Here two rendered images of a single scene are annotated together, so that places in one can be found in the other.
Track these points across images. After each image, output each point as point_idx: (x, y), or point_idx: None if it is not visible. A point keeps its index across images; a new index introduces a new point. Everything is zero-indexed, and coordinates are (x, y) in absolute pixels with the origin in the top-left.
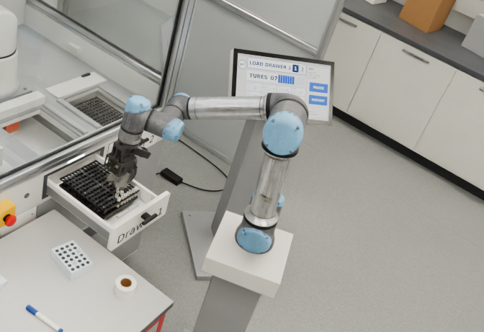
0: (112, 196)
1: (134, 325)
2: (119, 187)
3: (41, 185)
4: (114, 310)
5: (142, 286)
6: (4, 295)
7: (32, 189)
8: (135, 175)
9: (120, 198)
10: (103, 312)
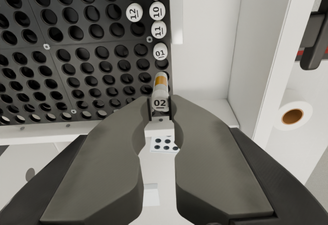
0: (129, 51)
1: (325, 129)
2: (164, 106)
3: (5, 156)
4: (287, 132)
5: (307, 76)
6: (169, 189)
7: (18, 173)
8: (317, 200)
9: (165, 51)
10: (275, 143)
